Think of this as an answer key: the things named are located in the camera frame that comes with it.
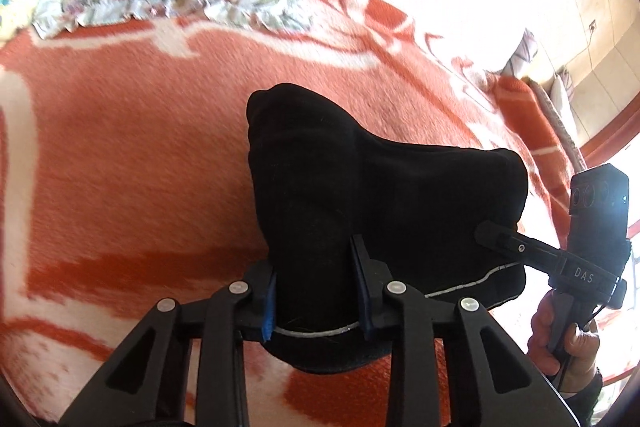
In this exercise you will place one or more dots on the person's right hand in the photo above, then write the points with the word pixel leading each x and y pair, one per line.
pixel 581 344

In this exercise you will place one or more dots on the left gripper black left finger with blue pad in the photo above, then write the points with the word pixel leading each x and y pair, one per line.
pixel 180 349

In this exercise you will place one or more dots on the orange and white blanket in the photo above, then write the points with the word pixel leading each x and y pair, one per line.
pixel 124 176

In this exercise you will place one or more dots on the white patterned pillow at right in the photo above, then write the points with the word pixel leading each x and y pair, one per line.
pixel 522 57

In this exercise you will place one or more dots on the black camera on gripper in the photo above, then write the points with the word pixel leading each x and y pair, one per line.
pixel 599 217

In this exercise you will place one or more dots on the black pants with white piping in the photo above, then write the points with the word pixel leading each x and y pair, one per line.
pixel 320 180

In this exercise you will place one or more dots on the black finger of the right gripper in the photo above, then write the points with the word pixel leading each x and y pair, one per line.
pixel 521 248

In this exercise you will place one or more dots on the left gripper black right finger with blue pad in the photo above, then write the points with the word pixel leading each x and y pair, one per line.
pixel 447 359

